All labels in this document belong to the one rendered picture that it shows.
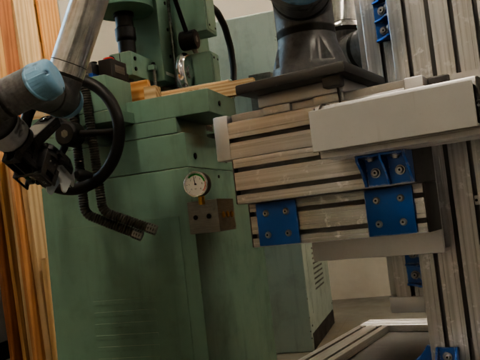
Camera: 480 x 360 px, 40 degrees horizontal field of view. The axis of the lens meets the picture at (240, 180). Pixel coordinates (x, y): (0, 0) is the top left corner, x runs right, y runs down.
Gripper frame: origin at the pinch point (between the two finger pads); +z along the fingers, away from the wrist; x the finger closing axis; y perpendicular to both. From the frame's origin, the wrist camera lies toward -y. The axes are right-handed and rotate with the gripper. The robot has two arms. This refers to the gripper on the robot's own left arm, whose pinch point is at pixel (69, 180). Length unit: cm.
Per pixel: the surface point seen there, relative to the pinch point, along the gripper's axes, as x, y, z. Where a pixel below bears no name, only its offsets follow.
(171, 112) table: 16.4, -25.7, 12.5
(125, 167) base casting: 1.7, -15.1, 18.7
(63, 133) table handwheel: -2.8, -11.9, -2.6
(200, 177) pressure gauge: 24.8, -7.1, 16.1
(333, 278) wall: 3, -90, 267
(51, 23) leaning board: -132, -199, 117
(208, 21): 17, -71, 26
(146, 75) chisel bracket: 1, -49, 22
